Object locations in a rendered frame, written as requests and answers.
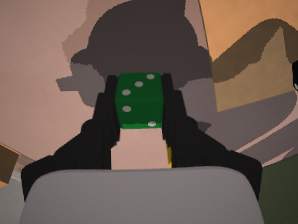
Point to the black die with white pips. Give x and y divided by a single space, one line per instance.
295 74

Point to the orange flat mat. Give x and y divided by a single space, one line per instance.
252 45

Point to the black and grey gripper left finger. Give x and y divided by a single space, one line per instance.
90 149

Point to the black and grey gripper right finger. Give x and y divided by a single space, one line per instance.
188 143

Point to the green die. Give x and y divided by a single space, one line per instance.
139 100

